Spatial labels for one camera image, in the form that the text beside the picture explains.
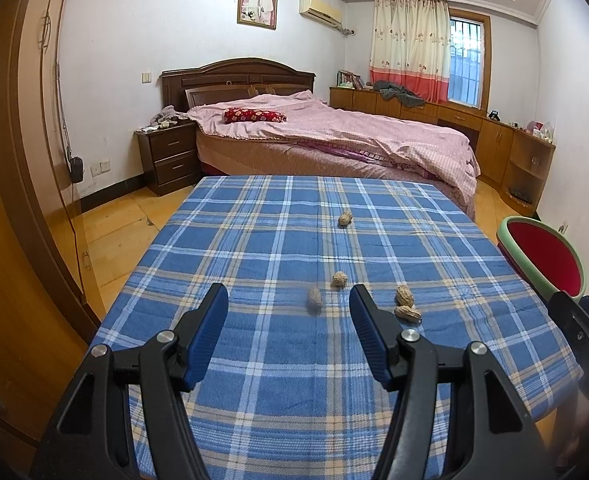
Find grey clothes pile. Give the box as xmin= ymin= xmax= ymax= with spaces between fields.
xmin=371 ymin=79 xmax=427 ymax=109

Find dark wooden nightstand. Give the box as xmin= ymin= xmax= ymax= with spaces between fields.
xmin=133 ymin=120 xmax=206 ymax=197

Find row of books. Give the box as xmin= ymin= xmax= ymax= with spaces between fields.
xmin=338 ymin=69 xmax=366 ymax=91

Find pink quilt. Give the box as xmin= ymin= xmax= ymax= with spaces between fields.
xmin=186 ymin=90 xmax=481 ymax=207

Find wooden wardrobe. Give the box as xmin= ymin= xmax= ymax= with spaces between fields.
xmin=0 ymin=0 xmax=101 ymax=346

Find red bin with green rim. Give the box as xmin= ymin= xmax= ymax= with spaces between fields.
xmin=495 ymin=215 xmax=587 ymax=302

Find barred window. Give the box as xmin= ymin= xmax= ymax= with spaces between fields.
xmin=447 ymin=7 xmax=491 ymax=111

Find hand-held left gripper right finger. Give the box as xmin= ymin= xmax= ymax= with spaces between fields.
xmin=349 ymin=284 xmax=558 ymax=480

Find blue plaid tablecloth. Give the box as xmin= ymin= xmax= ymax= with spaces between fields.
xmin=88 ymin=175 xmax=583 ymax=480

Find dark wooden bed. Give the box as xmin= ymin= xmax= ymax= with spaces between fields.
xmin=160 ymin=58 xmax=475 ymax=196

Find red floral pillow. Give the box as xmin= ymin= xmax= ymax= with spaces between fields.
xmin=223 ymin=107 xmax=288 ymax=125

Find white air conditioner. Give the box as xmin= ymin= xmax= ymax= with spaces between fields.
xmin=299 ymin=0 xmax=345 ymax=30

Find cream and red curtain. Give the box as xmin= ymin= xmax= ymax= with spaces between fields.
xmin=369 ymin=0 xmax=451 ymax=106

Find clutter of cloths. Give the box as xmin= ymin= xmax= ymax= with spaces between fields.
xmin=149 ymin=105 xmax=190 ymax=134

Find framed wedding photo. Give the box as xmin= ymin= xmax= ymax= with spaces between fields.
xmin=236 ymin=0 xmax=279 ymax=30

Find small white pink containers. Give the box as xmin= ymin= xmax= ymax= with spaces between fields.
xmin=525 ymin=120 xmax=556 ymax=140

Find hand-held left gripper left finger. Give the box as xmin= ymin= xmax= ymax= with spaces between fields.
xmin=29 ymin=282 xmax=230 ymax=480

